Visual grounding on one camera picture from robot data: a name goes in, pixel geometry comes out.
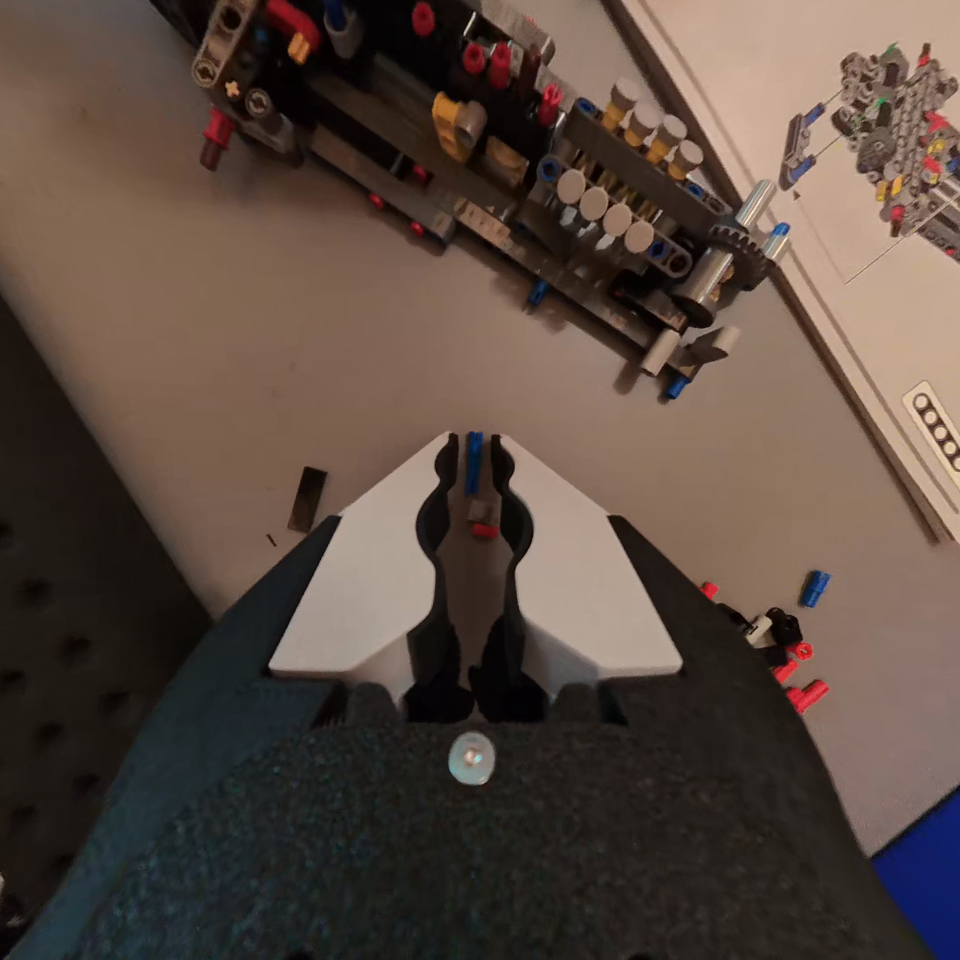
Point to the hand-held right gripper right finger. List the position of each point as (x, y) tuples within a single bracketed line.
[(600, 607)]

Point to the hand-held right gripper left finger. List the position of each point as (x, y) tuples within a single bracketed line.
[(352, 607)]

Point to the red lego pin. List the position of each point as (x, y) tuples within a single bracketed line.
[(485, 531)]

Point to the pile of mixed lego pieces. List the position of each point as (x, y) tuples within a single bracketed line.
[(780, 637)]

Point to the long lego chassis assembly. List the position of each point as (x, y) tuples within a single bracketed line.
[(600, 142)]

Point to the lego instruction sheet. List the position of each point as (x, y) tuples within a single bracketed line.
[(750, 60)]

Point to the flat black lego tile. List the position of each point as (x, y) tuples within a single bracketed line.
[(307, 499)]

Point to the black perforated panel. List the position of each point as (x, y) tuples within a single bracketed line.
[(60, 600)]

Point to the blue plastic bin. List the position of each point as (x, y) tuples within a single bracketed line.
[(922, 885)]

